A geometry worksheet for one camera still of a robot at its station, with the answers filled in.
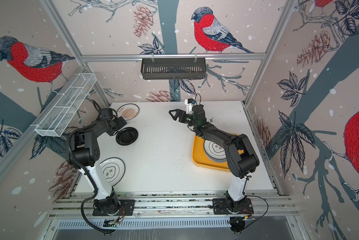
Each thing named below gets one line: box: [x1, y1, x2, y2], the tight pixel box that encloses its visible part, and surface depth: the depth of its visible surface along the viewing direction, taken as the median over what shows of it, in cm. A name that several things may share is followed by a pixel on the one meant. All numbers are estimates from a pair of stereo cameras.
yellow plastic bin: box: [192, 134, 231, 172], surface depth 88 cm
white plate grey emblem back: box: [203, 139, 227, 163], surface depth 90 cm
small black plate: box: [115, 127, 139, 146], surface depth 102 cm
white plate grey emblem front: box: [99, 157, 126, 187], surface depth 87 cm
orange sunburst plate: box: [116, 103, 140, 121], surface depth 120 cm
